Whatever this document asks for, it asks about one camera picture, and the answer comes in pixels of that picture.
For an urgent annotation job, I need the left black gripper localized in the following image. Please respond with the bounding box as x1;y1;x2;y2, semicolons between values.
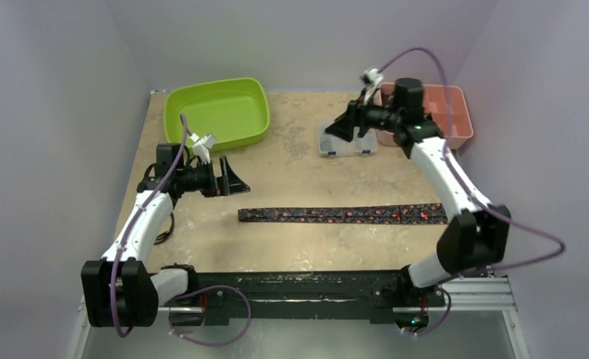
177;155;248;197

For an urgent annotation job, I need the dark floral patterned tie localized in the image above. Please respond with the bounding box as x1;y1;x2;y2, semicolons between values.
237;203;448;225

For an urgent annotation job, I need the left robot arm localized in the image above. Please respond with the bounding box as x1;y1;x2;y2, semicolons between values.
81;144;251;335

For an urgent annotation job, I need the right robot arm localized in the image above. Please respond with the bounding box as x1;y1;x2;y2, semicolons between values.
324;78;510;304

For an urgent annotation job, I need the clear plastic parts box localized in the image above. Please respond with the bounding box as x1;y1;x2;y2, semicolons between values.
317;122;378;157

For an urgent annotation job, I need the green plastic tub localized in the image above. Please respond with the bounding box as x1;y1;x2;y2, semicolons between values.
163;78;270;152

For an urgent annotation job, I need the pink divided organizer tray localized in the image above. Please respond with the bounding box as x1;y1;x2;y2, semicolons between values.
373;82;474;150

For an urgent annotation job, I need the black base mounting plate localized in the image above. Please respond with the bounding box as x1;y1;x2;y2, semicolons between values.
166;269;445;326

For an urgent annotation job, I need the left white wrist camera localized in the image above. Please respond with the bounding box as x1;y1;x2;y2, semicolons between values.
189;133;217;164

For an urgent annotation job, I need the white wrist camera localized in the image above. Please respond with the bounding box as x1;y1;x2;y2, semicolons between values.
189;133;217;164
360;68;383;103

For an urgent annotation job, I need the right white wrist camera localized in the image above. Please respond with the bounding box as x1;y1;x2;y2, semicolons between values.
360;68;383;103

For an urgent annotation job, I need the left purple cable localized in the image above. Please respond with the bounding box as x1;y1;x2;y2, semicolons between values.
110;113;253;347

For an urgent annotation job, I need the purple cable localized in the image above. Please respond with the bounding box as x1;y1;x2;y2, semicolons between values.
376;46;567;338
110;113;253;347

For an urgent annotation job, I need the black cable loop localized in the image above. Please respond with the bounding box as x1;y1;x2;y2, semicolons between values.
153;212;176;246

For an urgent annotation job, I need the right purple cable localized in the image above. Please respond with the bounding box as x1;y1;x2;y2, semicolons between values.
376;46;567;338

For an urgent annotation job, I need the aluminium frame rail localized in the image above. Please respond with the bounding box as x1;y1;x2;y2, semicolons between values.
67;277;529;358

